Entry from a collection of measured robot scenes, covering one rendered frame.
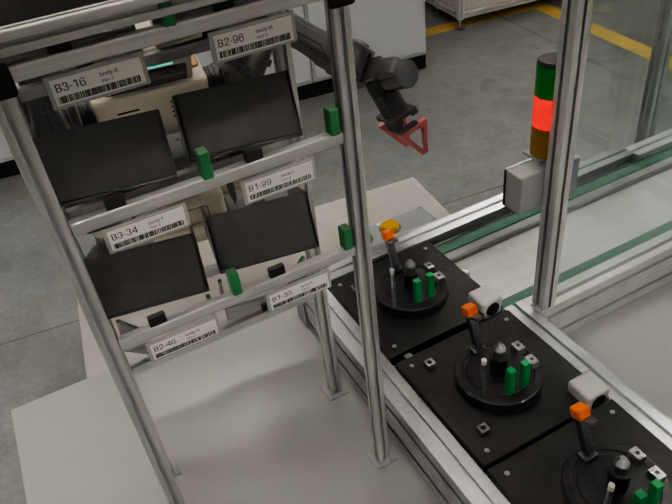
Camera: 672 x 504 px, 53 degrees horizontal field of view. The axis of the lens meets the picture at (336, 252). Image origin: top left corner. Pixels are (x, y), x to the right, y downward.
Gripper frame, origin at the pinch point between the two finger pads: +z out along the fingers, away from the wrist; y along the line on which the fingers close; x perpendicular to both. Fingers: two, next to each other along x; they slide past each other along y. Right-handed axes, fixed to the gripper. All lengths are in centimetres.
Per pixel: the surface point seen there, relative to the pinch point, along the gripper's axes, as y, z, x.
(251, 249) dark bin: 57, -25, -40
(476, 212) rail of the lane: 9.3, 17.6, 2.3
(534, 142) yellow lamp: 45.2, -7.3, 4.9
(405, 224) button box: 6.2, 11.2, -12.1
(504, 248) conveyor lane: 16.9, 24.4, 1.5
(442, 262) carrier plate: 22.5, 14.5, -12.7
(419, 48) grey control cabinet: -284, 64, 110
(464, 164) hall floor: -172, 96, 64
